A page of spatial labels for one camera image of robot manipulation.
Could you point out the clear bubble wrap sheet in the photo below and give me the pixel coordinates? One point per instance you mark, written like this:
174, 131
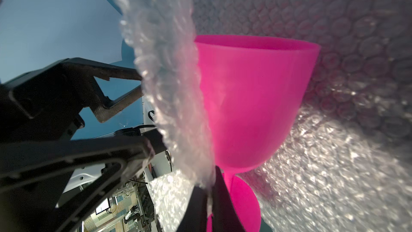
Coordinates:
346, 163

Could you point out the pink plastic wine glass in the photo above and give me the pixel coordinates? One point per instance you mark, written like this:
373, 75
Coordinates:
252, 88

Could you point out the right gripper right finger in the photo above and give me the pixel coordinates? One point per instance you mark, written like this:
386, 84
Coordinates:
215, 204

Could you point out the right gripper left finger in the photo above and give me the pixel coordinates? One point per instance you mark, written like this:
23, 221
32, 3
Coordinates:
35, 174

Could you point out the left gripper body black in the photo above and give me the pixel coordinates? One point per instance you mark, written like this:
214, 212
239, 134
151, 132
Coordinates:
44, 105

